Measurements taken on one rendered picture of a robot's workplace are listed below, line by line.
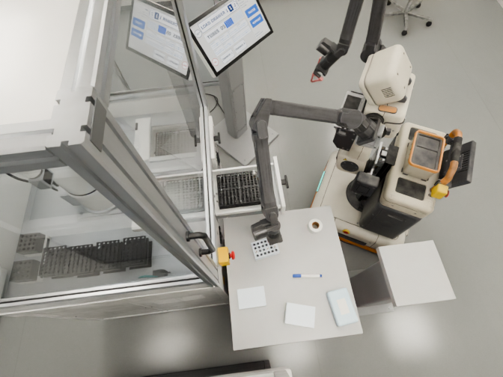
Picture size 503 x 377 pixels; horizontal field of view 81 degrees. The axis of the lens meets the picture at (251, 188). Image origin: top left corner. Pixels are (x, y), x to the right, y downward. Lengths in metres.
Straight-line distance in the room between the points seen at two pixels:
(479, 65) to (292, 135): 2.12
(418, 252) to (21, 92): 1.61
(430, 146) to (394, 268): 0.66
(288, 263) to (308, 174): 1.22
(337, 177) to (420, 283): 0.97
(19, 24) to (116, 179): 0.28
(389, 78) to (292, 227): 0.81
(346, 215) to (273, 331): 1.03
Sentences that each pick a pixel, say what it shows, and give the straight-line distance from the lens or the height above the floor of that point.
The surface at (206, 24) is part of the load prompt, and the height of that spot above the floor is 1.16.
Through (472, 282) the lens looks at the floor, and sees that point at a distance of 2.71.
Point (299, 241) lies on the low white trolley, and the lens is 1.54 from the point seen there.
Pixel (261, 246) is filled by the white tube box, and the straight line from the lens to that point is 1.50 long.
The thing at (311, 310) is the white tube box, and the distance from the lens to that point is 1.44.
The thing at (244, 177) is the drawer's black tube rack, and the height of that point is 0.87.
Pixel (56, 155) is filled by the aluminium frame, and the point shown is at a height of 1.97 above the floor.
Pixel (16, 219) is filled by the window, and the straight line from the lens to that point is 0.61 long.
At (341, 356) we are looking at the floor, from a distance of 2.30.
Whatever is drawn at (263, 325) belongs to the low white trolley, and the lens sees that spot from 1.47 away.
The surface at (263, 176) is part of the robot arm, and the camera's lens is 1.19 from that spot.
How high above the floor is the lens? 2.23
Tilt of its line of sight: 64 degrees down
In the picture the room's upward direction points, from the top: 4 degrees counter-clockwise
